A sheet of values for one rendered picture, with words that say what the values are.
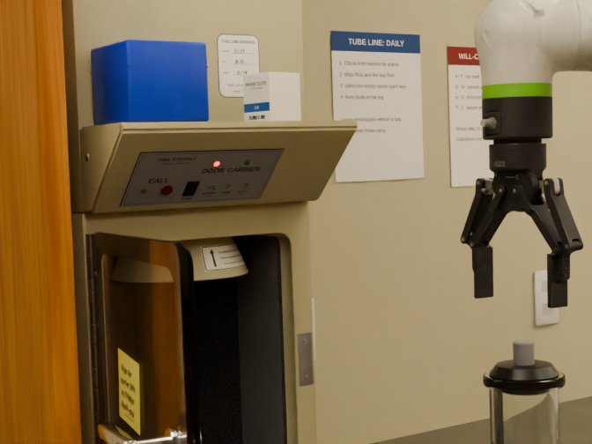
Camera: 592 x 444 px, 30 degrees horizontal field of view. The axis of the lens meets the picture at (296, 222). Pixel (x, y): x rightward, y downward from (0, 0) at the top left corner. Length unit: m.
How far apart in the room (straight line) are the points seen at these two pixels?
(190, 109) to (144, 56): 0.08
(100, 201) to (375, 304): 0.92
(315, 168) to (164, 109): 0.24
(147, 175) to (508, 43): 0.50
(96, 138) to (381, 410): 1.04
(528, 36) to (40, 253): 0.67
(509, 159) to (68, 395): 0.64
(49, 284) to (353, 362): 0.97
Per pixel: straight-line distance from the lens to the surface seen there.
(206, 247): 1.42
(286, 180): 1.38
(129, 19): 1.35
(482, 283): 1.56
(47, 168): 1.20
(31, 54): 1.22
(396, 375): 2.14
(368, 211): 2.07
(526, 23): 1.46
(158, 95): 1.23
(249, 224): 1.41
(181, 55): 1.25
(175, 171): 1.28
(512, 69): 1.46
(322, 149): 1.37
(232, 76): 1.41
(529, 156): 1.47
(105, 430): 1.11
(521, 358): 1.51
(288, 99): 1.35
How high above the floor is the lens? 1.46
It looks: 3 degrees down
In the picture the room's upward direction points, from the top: 2 degrees counter-clockwise
